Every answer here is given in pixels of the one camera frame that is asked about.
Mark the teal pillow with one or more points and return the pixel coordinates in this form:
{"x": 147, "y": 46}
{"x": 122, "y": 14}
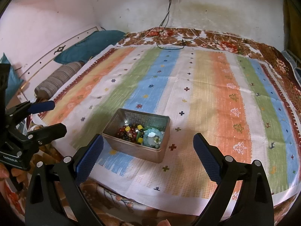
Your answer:
{"x": 15, "y": 80}
{"x": 94, "y": 44}

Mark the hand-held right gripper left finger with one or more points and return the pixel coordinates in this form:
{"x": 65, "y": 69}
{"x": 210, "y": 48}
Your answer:
{"x": 90, "y": 155}

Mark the yellow cloth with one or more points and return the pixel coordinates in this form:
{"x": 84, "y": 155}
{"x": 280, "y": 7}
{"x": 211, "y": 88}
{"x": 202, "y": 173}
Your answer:
{"x": 292, "y": 23}

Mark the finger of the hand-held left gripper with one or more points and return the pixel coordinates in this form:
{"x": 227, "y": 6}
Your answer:
{"x": 51, "y": 131}
{"x": 42, "y": 106}

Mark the green jade bangle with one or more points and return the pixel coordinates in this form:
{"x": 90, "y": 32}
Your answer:
{"x": 136, "y": 136}

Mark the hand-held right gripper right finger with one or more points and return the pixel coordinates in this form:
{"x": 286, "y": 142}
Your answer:
{"x": 207, "y": 155}

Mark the pastel striped bedsheet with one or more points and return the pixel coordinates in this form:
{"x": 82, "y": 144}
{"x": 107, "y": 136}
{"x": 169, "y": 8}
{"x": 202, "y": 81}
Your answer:
{"x": 211, "y": 98}

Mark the white bed headboard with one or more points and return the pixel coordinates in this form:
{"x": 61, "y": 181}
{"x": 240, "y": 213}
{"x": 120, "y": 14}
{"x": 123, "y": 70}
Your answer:
{"x": 58, "y": 42}

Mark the metal tin box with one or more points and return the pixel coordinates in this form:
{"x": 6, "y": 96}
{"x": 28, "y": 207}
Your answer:
{"x": 138, "y": 153}

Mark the person's left hand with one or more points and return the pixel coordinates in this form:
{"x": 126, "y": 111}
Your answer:
{"x": 2, "y": 173}

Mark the striped bolster pillow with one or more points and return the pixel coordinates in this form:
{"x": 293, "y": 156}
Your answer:
{"x": 58, "y": 77}

